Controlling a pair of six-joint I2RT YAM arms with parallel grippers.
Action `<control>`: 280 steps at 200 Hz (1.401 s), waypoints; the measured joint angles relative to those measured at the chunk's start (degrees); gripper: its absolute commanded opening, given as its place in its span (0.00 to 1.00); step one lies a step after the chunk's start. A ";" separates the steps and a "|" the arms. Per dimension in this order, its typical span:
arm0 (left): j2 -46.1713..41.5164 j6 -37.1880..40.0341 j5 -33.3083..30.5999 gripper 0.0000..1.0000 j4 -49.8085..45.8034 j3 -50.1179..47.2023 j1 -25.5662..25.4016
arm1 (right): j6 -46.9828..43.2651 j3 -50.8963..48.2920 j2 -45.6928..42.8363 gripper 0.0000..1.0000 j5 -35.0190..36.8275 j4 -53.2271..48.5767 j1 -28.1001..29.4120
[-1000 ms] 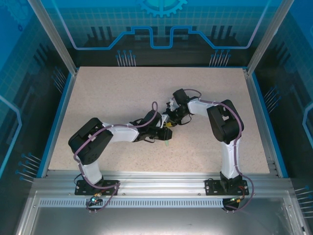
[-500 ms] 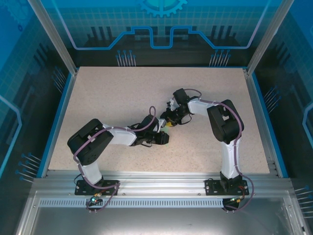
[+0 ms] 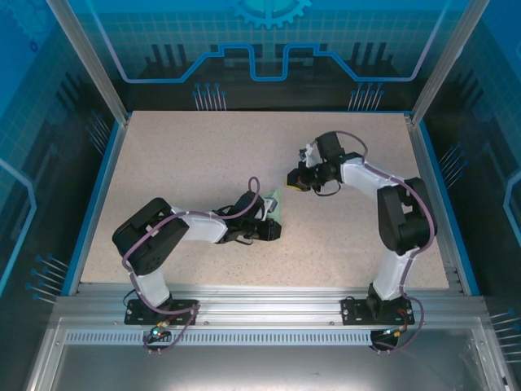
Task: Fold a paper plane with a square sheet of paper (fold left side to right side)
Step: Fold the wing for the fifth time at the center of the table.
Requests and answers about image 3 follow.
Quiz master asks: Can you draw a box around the light green paper sheet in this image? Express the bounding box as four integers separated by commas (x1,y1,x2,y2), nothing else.
263,186,286,246

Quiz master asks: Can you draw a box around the brushed metal sheet panel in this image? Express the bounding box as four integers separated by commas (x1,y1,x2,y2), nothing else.
24,317,514,391

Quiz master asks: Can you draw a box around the blue table border strip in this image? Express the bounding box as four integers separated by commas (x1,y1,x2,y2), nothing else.
67,120,128,297
417,121,482,297

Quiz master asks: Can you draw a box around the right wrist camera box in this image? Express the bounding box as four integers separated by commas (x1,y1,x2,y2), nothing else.
299,139,319,168

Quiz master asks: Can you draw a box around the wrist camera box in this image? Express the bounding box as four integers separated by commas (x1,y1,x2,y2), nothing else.
299,139,319,168
262,194,282,216

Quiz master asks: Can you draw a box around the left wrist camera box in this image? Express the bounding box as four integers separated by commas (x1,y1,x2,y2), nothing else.
262,194,282,216

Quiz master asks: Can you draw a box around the left wrist thin black cable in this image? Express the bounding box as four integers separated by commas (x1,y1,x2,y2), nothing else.
219,233,256,247

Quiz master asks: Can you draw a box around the wrist thin black cable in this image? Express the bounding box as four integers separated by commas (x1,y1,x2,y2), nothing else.
219,233,256,247
312,180,342,198

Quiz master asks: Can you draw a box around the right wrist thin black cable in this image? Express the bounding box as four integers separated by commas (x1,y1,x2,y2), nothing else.
312,180,342,198

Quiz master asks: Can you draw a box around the long aluminium mounting rail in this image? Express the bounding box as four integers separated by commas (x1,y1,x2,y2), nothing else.
52,283,488,327

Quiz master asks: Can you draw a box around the slotted grey cable duct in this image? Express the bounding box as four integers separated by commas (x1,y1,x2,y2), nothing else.
63,329,469,346

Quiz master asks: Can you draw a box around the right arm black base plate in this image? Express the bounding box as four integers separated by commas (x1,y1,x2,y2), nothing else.
339,296,417,327

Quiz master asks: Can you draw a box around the aluminium side rail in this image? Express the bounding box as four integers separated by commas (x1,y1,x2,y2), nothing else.
404,112,465,295

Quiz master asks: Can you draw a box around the cable connector with green light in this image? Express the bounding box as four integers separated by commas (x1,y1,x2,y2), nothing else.
148,320,172,341
380,323,409,340

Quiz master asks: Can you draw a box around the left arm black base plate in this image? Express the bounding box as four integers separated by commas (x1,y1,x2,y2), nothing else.
124,298,200,327

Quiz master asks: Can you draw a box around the aluminium frame post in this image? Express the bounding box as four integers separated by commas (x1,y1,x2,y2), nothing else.
45,0,131,125
409,0,492,125

